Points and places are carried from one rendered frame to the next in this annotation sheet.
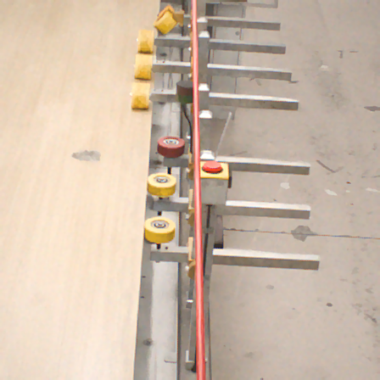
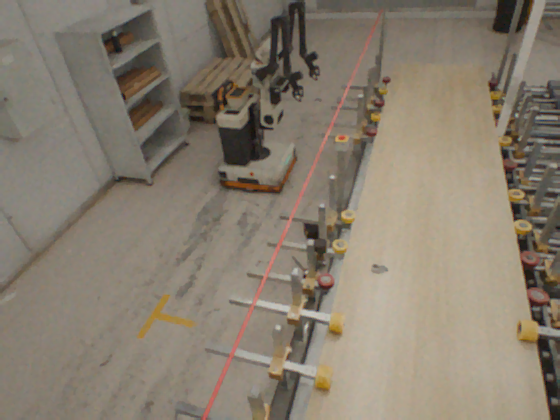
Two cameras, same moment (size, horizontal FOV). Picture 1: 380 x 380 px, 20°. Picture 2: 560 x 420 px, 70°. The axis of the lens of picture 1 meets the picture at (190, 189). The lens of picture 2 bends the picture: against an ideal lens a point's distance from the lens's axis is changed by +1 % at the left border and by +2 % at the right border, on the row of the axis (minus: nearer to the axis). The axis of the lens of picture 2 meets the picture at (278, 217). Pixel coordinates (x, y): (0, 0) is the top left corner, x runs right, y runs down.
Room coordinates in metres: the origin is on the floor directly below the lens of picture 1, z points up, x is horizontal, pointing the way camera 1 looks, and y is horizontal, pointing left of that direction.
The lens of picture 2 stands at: (4.14, 0.39, 2.38)
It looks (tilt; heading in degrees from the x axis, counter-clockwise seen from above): 40 degrees down; 204
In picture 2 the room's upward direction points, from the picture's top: 6 degrees counter-clockwise
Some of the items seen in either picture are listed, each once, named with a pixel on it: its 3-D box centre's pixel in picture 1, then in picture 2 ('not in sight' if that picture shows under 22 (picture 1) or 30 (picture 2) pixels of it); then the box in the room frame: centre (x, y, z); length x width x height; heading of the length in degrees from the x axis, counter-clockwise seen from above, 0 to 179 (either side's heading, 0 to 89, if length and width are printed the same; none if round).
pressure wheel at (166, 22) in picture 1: (165, 21); not in sight; (3.91, 0.14, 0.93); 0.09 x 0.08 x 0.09; 92
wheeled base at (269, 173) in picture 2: not in sight; (258, 163); (0.95, -1.17, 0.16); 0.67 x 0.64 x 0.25; 92
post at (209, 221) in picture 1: (202, 284); (340, 179); (2.11, -0.04, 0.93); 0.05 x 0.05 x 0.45; 2
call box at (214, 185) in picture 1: (210, 184); (341, 143); (2.12, -0.04, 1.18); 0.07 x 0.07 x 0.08; 2
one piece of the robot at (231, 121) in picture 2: not in sight; (244, 125); (0.96, -1.26, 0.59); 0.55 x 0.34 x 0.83; 2
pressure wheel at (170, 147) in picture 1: (170, 157); (325, 286); (2.91, 0.07, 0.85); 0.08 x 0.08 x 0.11
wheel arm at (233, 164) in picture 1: (236, 164); (287, 280); (2.92, -0.13, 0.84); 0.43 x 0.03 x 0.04; 92
